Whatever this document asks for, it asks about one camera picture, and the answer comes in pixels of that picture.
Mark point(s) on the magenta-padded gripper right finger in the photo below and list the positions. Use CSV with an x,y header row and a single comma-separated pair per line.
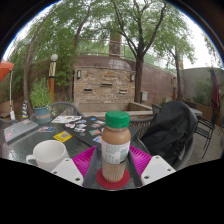
x,y
156,170

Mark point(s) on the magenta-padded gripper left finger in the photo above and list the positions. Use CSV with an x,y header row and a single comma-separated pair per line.
x,y
68,170

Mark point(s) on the white ceramic mug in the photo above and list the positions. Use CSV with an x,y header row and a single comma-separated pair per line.
x,y
50,154

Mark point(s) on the grey chair with round back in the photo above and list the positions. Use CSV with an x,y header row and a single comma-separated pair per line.
x,y
186,153

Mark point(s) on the yellow sticker card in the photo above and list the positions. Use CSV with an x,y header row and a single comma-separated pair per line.
x,y
62,136

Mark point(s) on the black jacket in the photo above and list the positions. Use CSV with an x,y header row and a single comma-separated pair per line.
x,y
170,130

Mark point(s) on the flat round red coaster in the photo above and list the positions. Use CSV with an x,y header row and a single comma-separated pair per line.
x,y
110,184

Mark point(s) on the black laptop with stickers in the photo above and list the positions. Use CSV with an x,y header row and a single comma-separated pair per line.
x,y
87,128

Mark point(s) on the dark colourful sticker card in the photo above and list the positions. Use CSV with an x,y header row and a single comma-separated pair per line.
x,y
46,129

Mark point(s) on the green-capped brown drink bottle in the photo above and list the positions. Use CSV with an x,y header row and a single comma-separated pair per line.
x,y
115,146

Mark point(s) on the white printed paper sheet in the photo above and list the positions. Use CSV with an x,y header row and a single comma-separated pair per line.
x,y
66,119

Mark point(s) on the grey wicker chair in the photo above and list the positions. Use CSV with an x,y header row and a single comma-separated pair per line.
x,y
65,108

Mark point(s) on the black metal chair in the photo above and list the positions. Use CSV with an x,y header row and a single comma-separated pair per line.
x,y
206,128

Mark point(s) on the grey laptop with stickers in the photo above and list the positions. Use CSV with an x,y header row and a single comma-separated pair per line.
x,y
18,129

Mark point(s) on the blue yellow striped cone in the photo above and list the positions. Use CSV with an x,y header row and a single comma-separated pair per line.
x,y
24,110

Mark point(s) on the green plant in blue pot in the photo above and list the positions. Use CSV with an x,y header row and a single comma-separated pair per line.
x,y
40,100

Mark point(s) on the closed maroon patio umbrella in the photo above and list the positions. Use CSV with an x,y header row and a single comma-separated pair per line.
x,y
215,90

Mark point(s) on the orange patio umbrella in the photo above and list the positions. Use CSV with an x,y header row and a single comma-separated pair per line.
x,y
5,69

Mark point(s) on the large tree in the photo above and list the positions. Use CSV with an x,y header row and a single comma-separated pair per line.
x,y
138,50

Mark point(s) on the lamp post with white globe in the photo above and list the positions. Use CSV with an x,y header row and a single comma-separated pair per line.
x,y
52,76

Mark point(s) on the black wall lamp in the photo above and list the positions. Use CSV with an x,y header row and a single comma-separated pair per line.
x,y
79,74
132,77

